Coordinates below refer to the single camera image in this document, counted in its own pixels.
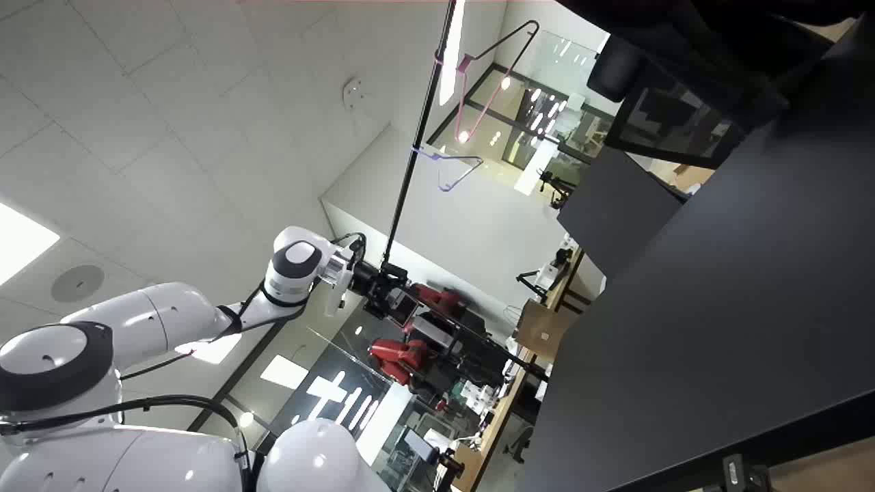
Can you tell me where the black clothes rack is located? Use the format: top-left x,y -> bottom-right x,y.
379,0 -> 459,271

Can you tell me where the long wooden desk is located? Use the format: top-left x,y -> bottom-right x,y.
451,357 -> 537,492

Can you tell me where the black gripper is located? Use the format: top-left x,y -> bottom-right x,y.
362,260 -> 416,317

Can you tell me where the pink wire coat hanger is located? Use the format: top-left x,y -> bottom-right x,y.
436,15 -> 544,141

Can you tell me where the long bright light strip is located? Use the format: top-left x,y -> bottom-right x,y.
436,0 -> 470,109

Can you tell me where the red equipment piece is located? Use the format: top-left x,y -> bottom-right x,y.
366,332 -> 432,388
413,280 -> 463,314

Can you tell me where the black framed glass panel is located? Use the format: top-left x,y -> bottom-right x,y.
604,52 -> 761,172

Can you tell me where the black rounded object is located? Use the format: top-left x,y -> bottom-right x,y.
585,33 -> 645,103

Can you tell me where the round grey ceiling speaker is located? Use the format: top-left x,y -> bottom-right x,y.
50,262 -> 107,306

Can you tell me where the black flat board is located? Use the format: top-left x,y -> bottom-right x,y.
556,146 -> 688,280

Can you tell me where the small black clamp device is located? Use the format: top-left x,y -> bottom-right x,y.
716,450 -> 779,492

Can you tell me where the small white wall device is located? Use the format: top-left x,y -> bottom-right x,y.
340,74 -> 369,112

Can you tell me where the black hanging garment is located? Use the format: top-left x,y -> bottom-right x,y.
556,0 -> 875,141

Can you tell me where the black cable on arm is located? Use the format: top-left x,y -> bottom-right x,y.
0,231 -> 369,470

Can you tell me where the brown cardboard box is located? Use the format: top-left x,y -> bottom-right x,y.
513,298 -> 580,364

